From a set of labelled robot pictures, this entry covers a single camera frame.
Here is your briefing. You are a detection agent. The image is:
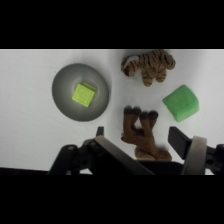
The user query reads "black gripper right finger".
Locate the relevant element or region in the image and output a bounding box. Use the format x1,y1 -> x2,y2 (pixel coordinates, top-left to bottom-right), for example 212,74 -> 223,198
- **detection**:
167,126 -> 224,176

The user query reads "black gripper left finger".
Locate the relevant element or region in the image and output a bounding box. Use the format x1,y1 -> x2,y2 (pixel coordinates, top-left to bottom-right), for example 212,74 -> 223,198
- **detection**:
48,126 -> 157,176

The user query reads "brown moose plush toy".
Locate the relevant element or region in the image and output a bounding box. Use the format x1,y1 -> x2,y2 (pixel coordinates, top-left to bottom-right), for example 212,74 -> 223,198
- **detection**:
120,105 -> 173,162

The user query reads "green wedge block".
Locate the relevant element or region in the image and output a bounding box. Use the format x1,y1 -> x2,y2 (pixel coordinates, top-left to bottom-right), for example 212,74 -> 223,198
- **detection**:
162,84 -> 200,123

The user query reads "lime green cube block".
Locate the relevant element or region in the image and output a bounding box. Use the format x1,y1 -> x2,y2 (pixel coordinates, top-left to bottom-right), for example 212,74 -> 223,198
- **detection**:
72,82 -> 98,108

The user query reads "grey round plate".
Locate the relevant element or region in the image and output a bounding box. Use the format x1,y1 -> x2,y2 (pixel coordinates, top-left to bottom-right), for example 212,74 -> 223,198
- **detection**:
51,63 -> 110,122

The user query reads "striped tiger plush toy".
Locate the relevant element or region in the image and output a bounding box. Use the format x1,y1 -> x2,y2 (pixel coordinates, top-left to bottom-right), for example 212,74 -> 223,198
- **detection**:
120,49 -> 177,88

